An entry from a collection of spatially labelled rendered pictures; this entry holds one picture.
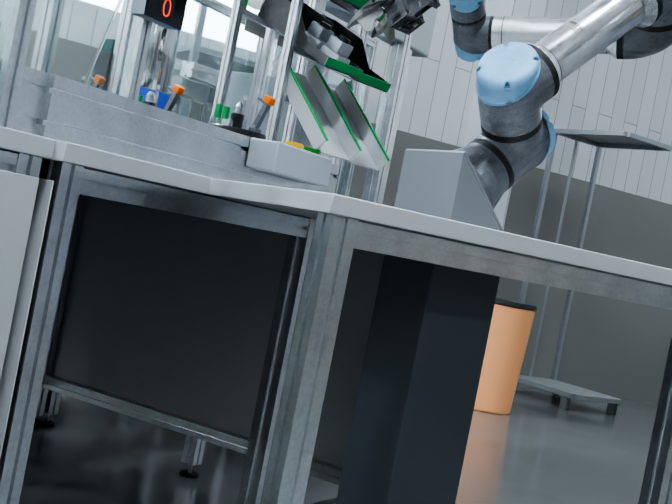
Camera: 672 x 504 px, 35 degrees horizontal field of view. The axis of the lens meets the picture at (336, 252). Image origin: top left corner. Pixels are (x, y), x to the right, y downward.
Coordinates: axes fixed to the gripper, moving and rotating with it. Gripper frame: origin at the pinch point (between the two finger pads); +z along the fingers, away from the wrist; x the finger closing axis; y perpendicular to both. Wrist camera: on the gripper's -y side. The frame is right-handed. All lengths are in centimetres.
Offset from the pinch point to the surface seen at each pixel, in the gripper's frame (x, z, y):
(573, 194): 533, 181, -138
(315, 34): -0.6, 12.3, -6.3
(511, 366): 350, 183, 2
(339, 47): -1.4, 6.7, 1.6
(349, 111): 22.5, 24.9, 2.6
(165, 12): -46.4, 16.3, -0.7
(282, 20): -4.8, 17.1, -12.5
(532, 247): -36, -36, 80
